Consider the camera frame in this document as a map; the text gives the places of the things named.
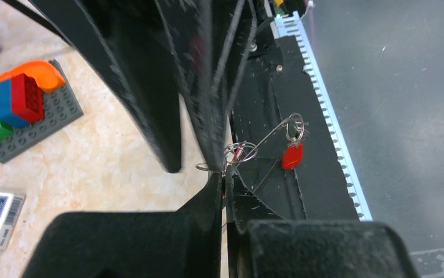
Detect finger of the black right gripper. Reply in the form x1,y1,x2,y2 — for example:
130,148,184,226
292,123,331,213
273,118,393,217
32,1,182,173
155,1,257,171

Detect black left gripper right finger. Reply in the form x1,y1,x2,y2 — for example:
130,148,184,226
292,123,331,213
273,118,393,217
225,169,418,277

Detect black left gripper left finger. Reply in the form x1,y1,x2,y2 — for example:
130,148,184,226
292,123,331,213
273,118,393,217
23,173,224,277

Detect orange curved lego tube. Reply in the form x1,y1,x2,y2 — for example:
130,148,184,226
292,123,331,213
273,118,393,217
0,60,67,122

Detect grey lego baseplate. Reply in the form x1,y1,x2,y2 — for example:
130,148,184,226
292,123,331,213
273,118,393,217
0,59,85,164

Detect red lego brick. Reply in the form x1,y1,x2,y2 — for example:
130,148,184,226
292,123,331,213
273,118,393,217
10,74,43,123

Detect blue lego brick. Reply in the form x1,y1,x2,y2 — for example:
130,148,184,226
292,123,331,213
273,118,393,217
0,79,30,128

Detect black tripod stand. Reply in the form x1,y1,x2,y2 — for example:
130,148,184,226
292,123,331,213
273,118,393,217
0,1,65,52

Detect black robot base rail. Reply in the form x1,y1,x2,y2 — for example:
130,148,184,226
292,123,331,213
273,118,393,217
232,12,372,221

